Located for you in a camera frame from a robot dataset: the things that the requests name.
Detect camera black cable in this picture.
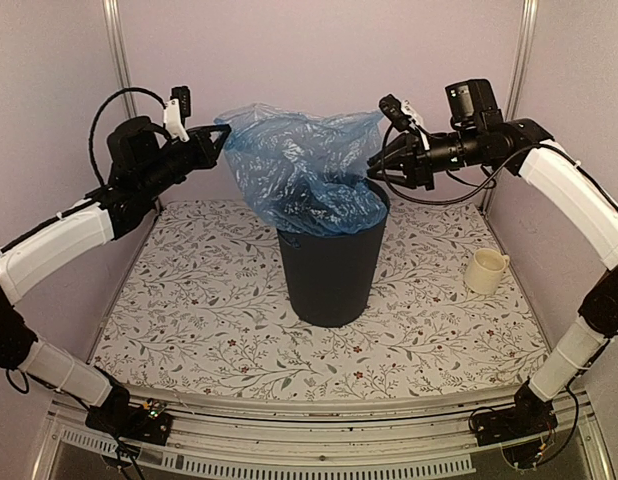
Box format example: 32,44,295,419
87,87,173,189
381,124,498,205

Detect blue plastic trash bag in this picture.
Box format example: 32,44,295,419
214,103,388,237

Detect right camera black cable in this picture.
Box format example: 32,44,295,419
381,124,498,205

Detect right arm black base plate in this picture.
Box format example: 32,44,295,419
468,405,558,446

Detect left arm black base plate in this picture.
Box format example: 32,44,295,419
85,400,174,446

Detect left camera black cable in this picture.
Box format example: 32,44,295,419
87,87,173,189

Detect left aluminium corner post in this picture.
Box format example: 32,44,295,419
102,0,138,119

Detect aluminium corner post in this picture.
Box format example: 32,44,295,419
102,0,138,119
478,0,539,214

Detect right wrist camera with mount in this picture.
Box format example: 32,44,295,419
378,94,430,151

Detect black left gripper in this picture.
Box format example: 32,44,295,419
140,123,231,198

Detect floral patterned table mat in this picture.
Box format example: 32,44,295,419
92,201,548,401

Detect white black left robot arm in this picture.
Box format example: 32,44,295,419
0,114,231,434

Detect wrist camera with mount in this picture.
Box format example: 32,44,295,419
378,94,430,151
163,86,191,142

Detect cream ceramic mug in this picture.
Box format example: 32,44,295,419
463,248,510,295

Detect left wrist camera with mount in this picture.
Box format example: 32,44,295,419
163,86,191,142

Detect aluminium front rail frame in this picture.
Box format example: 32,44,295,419
32,387,616,479

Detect dark grey trash bin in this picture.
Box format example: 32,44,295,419
276,184,391,329

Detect right aluminium corner post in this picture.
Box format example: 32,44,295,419
478,0,539,214

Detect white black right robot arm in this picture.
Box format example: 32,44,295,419
367,79,618,437

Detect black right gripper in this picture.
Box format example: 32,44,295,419
368,126,486,190

